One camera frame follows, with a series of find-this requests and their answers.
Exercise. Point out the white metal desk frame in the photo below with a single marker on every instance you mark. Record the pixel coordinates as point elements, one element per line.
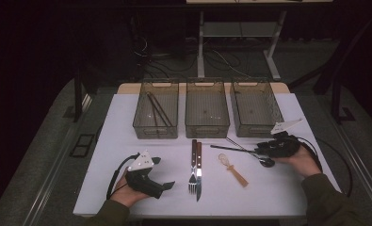
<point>200,47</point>

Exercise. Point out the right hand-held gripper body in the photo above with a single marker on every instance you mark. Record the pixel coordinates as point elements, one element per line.
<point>284,147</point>

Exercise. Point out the smoked clear plastic bin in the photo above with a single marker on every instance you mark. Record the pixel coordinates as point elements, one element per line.
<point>255,109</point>
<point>155,132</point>
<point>207,109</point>

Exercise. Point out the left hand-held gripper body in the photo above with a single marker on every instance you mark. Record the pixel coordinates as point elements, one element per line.
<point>139,163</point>

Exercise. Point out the brown wooden chopstick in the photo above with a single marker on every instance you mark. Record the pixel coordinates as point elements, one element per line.
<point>153,113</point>
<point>162,111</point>

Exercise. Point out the black chopstick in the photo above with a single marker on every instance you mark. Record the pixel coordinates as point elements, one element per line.
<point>230,148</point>
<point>158,110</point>

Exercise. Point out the person's right hand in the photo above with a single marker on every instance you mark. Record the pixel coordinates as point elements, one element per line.
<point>303,163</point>

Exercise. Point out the person's left hand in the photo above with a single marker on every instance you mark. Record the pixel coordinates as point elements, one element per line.
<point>124,196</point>

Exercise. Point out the white table cover sheet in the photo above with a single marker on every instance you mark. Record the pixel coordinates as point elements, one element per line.
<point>252,201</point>

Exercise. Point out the long metal spoon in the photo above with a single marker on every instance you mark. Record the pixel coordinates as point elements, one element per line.
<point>267,162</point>

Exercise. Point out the aluminium floor rail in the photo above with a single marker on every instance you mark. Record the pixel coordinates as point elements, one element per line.
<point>45,188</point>
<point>362,168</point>

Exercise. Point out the black metal stand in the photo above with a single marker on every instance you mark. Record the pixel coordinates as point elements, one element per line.
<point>336,103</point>
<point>77,100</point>

